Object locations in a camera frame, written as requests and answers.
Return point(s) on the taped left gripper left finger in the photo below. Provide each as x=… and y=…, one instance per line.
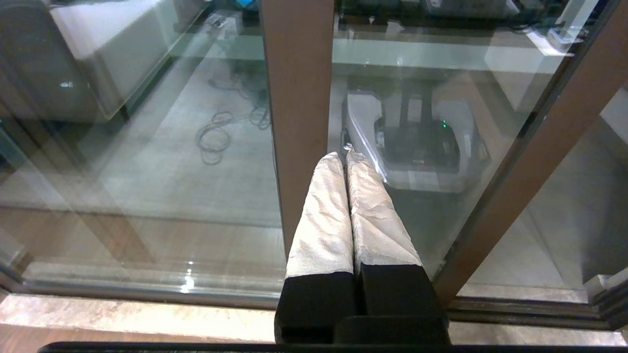
x=324, y=235

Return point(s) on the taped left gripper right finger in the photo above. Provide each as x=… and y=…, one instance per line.
x=378, y=220

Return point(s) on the brown framed sliding glass door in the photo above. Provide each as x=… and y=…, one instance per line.
x=535, y=147

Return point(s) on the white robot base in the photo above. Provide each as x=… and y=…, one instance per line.
x=417, y=176

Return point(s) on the brown framed fixed glass panel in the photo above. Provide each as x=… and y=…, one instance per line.
x=299, y=98

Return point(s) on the dark metal floor track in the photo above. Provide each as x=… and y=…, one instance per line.
x=515, y=311

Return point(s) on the beige cushioned sofa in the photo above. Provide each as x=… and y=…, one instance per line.
x=132, y=39

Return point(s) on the dark front-load washing machine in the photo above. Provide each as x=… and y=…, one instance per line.
x=39, y=63

